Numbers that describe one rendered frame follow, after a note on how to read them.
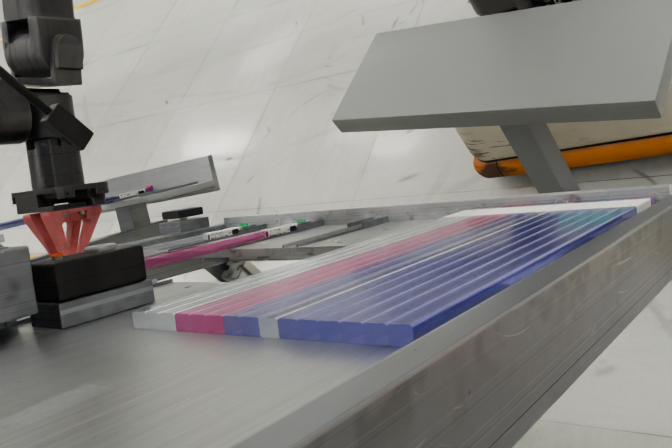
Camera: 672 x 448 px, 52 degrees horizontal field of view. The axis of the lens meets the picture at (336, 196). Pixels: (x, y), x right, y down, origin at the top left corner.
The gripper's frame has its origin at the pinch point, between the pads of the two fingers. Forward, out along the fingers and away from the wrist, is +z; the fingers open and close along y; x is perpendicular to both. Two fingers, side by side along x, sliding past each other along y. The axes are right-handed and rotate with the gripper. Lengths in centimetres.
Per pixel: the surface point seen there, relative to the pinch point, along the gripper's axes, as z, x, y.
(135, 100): -50, 177, -208
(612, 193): -1, 32, 52
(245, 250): 1.1, 13.5, 15.1
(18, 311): -0.8, -21.6, 28.0
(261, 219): -0.7, 32.6, 0.5
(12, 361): 1.0, -25.5, 34.0
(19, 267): -3.7, -21.1, 28.0
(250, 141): -20, 148, -108
